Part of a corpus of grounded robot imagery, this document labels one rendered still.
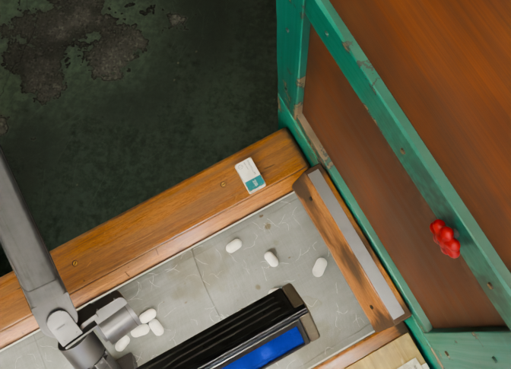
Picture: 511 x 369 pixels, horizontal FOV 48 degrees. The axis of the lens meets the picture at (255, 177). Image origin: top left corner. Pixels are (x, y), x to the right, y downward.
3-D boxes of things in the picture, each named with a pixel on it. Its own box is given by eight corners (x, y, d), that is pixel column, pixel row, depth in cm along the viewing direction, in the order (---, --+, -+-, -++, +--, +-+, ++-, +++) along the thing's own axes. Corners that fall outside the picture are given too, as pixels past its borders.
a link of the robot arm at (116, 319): (36, 300, 93) (42, 320, 85) (96, 259, 96) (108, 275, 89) (76, 353, 97) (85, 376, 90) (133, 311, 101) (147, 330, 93)
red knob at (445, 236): (422, 228, 61) (432, 220, 56) (439, 218, 61) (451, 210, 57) (444, 264, 60) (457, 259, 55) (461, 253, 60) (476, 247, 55)
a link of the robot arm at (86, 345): (51, 335, 93) (58, 352, 88) (87, 309, 95) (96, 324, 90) (73, 363, 96) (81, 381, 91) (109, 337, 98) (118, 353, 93)
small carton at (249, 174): (235, 168, 111) (234, 165, 109) (251, 159, 111) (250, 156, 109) (249, 194, 109) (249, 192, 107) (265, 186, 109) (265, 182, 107)
